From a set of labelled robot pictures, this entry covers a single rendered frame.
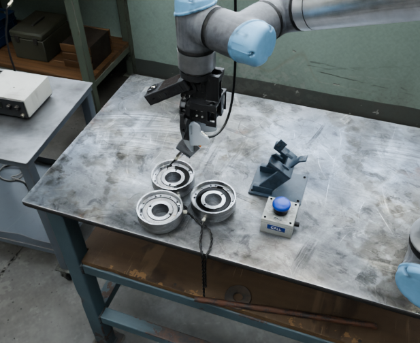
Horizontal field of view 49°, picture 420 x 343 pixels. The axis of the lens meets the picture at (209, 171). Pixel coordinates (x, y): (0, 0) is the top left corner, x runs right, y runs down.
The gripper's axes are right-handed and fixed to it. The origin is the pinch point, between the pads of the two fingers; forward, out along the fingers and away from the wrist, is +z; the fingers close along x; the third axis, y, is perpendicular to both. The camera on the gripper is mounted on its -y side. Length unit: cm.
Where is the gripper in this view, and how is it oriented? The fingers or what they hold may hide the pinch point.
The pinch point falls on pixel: (191, 142)
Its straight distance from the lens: 105.2
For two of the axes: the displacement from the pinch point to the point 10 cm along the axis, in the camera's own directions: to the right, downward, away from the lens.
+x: 3.2, -6.6, 6.8
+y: 9.5, 2.1, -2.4
